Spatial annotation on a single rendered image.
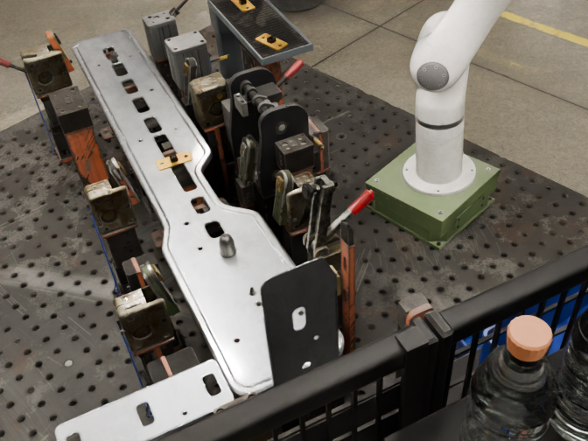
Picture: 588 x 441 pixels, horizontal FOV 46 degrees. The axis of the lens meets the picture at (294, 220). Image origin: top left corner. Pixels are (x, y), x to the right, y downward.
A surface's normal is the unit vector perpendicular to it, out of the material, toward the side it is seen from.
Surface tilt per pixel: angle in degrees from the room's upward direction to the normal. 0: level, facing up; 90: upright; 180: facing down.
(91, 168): 90
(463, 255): 0
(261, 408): 0
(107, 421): 0
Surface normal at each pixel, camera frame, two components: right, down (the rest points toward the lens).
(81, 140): 0.44, 0.60
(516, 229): -0.06, -0.72
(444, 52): -0.10, 0.33
